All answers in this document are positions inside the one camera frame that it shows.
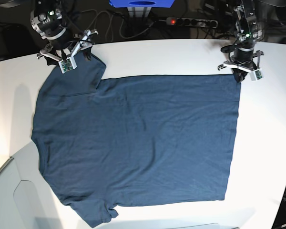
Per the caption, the black power strip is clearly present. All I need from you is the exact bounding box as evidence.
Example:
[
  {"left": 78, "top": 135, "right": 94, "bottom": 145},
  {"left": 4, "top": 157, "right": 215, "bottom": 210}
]
[{"left": 165, "top": 17, "right": 218, "bottom": 29}]

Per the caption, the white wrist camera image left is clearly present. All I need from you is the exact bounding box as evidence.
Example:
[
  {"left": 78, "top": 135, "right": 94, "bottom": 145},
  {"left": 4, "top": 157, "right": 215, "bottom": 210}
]
[{"left": 59, "top": 57, "right": 77, "bottom": 74}]

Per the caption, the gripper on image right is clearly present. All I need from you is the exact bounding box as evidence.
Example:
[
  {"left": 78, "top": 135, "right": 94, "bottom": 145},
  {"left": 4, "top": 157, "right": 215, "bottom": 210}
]
[{"left": 217, "top": 45, "right": 263, "bottom": 83}]

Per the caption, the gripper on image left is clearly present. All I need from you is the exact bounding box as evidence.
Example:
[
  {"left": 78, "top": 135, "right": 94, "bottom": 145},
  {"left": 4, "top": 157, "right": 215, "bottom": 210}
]
[{"left": 37, "top": 29, "right": 98, "bottom": 66}]

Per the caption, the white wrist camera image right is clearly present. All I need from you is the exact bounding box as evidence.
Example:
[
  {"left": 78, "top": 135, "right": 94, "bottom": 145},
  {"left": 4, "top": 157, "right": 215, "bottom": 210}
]
[{"left": 249, "top": 68, "right": 264, "bottom": 81}]

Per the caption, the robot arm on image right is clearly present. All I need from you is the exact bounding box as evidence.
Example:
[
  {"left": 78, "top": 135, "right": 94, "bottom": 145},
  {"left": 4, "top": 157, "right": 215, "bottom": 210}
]
[{"left": 217, "top": 0, "right": 264, "bottom": 83}]

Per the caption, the blue box with oval hole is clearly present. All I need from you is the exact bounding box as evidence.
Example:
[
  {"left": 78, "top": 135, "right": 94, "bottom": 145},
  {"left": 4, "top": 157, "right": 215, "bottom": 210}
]
[{"left": 109, "top": 0, "right": 174, "bottom": 8}]

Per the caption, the blue T-shirt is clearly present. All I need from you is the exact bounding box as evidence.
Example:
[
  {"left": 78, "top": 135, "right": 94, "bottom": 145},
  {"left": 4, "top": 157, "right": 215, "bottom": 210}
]
[{"left": 31, "top": 55, "right": 241, "bottom": 228}]

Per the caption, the aluminium profile post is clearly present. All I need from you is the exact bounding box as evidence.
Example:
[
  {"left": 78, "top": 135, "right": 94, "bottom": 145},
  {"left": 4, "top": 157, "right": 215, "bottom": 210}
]
[{"left": 127, "top": 7, "right": 151, "bottom": 18}]

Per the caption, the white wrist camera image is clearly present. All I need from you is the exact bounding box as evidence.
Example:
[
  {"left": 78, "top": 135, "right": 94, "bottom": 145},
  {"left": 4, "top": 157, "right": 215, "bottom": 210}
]
[
  {"left": 59, "top": 57, "right": 77, "bottom": 74},
  {"left": 249, "top": 68, "right": 264, "bottom": 81}
]

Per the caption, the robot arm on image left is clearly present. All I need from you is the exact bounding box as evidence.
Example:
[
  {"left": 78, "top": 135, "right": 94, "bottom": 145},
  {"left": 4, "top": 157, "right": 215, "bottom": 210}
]
[{"left": 31, "top": 0, "right": 98, "bottom": 73}]

